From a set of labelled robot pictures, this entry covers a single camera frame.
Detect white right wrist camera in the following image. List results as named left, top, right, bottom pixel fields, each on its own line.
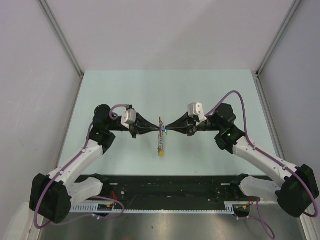
left=187, top=102, right=207, bottom=122

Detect white slotted cable duct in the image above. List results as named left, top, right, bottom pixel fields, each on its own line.
left=70, top=202, right=241, bottom=215

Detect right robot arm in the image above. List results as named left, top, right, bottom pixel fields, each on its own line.
left=165, top=103, right=320, bottom=218

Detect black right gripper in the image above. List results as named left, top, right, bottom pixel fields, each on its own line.
left=165, top=112, right=223, bottom=137

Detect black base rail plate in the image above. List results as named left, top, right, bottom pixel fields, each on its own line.
left=51, top=174, right=251, bottom=210

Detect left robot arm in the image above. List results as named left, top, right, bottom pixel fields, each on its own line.
left=29, top=104, right=161, bottom=230

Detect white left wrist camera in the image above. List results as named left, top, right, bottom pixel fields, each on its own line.
left=120, top=104, right=137, bottom=129

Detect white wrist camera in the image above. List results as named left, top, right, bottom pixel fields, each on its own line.
left=120, top=104, right=137, bottom=129
left=187, top=102, right=207, bottom=122

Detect left aluminium frame post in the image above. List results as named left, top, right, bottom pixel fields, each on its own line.
left=37, top=0, right=85, bottom=77

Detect right aluminium frame post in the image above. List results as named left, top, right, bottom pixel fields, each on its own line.
left=256, top=0, right=303, bottom=76

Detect aluminium frame post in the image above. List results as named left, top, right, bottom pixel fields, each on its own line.
left=256, top=0, right=303, bottom=76
left=37, top=0, right=85, bottom=77

